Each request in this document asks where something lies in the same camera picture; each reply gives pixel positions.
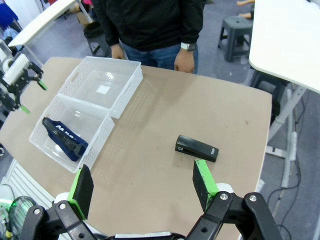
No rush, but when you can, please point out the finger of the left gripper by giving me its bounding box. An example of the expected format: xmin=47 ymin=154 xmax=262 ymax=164
xmin=9 ymin=93 xmax=31 ymax=115
xmin=23 ymin=62 xmax=48 ymax=91

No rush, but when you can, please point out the person's right forearm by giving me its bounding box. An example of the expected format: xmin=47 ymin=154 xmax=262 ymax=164
xmin=97 ymin=9 xmax=121 ymax=48

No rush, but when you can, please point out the person's right hand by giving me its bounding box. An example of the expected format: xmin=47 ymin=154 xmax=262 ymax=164
xmin=110 ymin=43 xmax=126 ymax=61

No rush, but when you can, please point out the person's left forearm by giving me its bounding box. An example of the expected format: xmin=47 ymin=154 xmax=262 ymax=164
xmin=179 ymin=9 xmax=205 ymax=46

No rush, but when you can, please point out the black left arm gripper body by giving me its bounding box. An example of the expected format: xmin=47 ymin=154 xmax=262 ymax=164
xmin=0 ymin=71 xmax=29 ymax=107

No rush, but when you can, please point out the small brown cardboard box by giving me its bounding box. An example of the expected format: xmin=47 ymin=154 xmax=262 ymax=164
xmin=75 ymin=11 xmax=95 ymax=25

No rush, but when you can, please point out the person's left hand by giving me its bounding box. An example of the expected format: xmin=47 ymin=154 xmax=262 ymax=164
xmin=173 ymin=48 xmax=196 ymax=74

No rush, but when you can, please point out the silver wrist watch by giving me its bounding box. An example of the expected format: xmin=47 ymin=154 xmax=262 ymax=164
xmin=180 ymin=42 xmax=198 ymax=52

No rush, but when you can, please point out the white perforated plastic basket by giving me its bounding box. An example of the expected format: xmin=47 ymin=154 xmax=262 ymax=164
xmin=57 ymin=55 xmax=144 ymax=119
xmin=28 ymin=94 xmax=116 ymax=174

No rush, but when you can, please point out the white slatted panel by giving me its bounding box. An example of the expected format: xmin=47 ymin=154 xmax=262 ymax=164
xmin=0 ymin=159 xmax=56 ymax=210

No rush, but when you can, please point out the loose mannequin leg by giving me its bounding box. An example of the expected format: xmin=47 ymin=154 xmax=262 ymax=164
xmin=236 ymin=0 xmax=256 ymax=20

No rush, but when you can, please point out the white side table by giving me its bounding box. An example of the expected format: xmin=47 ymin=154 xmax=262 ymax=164
xmin=7 ymin=0 xmax=77 ymax=62
xmin=248 ymin=0 xmax=320 ymax=161

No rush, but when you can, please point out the dark stool under table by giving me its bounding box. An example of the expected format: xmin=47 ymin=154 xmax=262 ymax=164
xmin=249 ymin=71 xmax=290 ymax=120

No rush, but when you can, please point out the person in black jacket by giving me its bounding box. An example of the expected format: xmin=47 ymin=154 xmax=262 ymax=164
xmin=91 ymin=0 xmax=207 ymax=75

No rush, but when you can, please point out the black stapler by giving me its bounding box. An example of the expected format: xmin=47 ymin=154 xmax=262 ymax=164
xmin=174 ymin=134 xmax=220 ymax=164

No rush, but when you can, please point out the green lit cable bundle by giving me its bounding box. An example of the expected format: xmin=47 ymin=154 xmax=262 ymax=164
xmin=0 ymin=194 xmax=35 ymax=240

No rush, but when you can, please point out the navy blue zipper pouch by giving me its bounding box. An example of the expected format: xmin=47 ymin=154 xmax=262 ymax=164
xmin=41 ymin=116 xmax=89 ymax=163

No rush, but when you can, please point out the grey plastic stool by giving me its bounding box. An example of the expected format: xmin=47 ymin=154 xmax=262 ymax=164
xmin=216 ymin=15 xmax=254 ymax=63

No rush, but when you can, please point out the black floor cable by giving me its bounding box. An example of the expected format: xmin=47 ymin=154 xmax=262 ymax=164
xmin=266 ymin=183 xmax=320 ymax=240

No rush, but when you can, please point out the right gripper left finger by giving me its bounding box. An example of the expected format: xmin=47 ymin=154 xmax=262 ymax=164
xmin=21 ymin=163 xmax=106 ymax=240

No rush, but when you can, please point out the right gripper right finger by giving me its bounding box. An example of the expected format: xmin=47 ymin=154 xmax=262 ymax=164
xmin=184 ymin=158 xmax=283 ymax=240

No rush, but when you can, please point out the white power strip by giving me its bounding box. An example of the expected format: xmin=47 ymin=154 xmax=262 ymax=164
xmin=289 ymin=131 xmax=299 ymax=161

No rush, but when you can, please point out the black plastic stool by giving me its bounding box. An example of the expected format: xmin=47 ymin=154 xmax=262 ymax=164
xmin=83 ymin=23 xmax=112 ymax=58

